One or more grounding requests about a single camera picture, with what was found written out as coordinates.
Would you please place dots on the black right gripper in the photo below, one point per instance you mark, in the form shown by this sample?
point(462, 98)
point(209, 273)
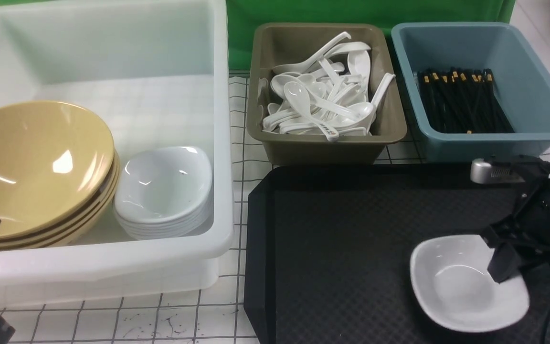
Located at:
point(524, 234)

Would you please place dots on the white square dish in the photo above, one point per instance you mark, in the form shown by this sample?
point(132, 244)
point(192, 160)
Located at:
point(450, 280)
point(163, 185)

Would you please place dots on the yellow noodle bowl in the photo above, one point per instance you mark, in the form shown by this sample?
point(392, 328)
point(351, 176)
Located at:
point(54, 157)

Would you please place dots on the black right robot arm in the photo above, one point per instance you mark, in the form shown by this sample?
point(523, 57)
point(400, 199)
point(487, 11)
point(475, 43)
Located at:
point(521, 240)

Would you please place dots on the stack of yellow bowls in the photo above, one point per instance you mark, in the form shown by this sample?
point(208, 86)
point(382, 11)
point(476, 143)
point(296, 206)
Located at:
point(73, 227)

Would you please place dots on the bundle of black chopsticks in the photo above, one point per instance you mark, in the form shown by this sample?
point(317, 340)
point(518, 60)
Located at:
point(462, 101)

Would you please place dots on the teal plastic chopstick bin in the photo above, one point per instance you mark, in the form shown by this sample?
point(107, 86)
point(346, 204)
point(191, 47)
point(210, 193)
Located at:
point(522, 85)

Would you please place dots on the black serving tray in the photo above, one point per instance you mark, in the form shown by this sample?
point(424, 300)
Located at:
point(329, 247)

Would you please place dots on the stack of white dishes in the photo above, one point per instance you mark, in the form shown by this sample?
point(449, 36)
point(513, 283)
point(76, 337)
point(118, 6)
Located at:
point(170, 227)

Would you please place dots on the checkered white tablecloth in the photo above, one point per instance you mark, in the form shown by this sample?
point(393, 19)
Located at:
point(139, 311)

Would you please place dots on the pile of white spoons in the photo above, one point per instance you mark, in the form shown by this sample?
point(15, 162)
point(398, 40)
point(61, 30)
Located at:
point(328, 93)

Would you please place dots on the large white plastic tub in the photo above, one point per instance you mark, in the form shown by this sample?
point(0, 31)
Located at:
point(156, 71)

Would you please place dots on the olive plastic spoon bin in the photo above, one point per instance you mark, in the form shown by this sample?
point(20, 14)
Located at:
point(282, 43)

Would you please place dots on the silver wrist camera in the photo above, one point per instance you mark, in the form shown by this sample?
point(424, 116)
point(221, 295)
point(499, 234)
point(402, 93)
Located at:
point(483, 172)

